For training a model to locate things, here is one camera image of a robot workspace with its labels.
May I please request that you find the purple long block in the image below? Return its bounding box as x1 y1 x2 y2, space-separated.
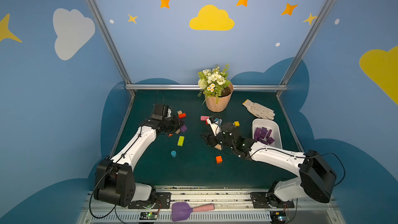
180 125 188 132

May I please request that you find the purple triangle prism block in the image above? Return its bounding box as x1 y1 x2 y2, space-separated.
258 133 267 142

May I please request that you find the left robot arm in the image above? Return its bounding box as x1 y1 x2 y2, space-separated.
92 104 183 208

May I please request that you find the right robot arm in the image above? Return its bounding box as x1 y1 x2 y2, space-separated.
202 118 337 207

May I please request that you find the white storage bin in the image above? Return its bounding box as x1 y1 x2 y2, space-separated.
252 118 283 149

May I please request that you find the red rectangular block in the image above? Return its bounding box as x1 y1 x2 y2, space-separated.
178 113 187 118

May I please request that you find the orange cube block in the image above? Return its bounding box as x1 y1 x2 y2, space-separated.
216 156 223 164

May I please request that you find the lime green bar block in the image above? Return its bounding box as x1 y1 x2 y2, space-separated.
177 136 184 147

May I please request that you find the pink rectangular block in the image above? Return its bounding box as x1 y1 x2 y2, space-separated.
200 116 209 121

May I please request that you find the teal cylinder block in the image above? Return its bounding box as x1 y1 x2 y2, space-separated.
171 150 177 158

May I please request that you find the pink flower pot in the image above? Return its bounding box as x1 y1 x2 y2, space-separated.
205 84 234 113

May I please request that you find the white knit work glove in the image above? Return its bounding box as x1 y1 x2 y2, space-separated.
243 100 275 120

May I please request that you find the white green flower bouquet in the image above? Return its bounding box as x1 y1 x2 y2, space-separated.
198 64 233 103

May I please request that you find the purple pink toy shovel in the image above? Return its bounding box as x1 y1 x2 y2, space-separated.
172 202 215 222

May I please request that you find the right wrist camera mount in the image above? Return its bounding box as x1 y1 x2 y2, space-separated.
206 117 222 136

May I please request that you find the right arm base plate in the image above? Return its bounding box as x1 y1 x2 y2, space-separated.
250 192 295 208

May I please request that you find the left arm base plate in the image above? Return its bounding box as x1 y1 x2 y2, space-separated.
128 192 171 209

